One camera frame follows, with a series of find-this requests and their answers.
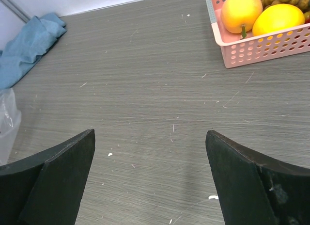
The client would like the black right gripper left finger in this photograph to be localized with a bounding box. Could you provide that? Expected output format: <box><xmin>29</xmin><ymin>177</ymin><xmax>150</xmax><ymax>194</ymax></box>
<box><xmin>0</xmin><ymin>129</ymin><xmax>95</xmax><ymax>225</ymax></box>

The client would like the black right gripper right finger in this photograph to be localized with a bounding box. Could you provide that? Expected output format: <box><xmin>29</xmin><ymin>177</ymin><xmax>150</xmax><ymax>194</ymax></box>
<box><xmin>205</xmin><ymin>130</ymin><xmax>310</xmax><ymax>225</ymax></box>

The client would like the clear zip top bag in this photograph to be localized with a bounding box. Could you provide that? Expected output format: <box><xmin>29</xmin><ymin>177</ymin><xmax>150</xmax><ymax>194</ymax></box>
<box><xmin>0</xmin><ymin>88</ymin><xmax>21</xmax><ymax>165</ymax></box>

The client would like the yellow round fruit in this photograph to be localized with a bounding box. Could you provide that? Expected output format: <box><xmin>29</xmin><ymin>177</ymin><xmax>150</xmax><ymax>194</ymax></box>
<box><xmin>252</xmin><ymin>4</ymin><xmax>305</xmax><ymax>36</ymax></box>

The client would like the orange-yellow peach fruit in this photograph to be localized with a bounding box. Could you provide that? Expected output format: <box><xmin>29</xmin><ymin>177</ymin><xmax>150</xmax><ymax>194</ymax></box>
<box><xmin>220</xmin><ymin>0</ymin><xmax>263</xmax><ymax>34</ymax></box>

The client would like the pink perforated plastic basket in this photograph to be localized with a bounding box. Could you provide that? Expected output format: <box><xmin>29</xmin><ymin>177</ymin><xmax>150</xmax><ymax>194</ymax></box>
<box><xmin>206</xmin><ymin>0</ymin><xmax>310</xmax><ymax>68</ymax></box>

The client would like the blue cloth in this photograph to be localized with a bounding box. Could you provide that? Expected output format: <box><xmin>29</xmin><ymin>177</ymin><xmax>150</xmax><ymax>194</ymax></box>
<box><xmin>0</xmin><ymin>13</ymin><xmax>67</xmax><ymax>90</ymax></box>

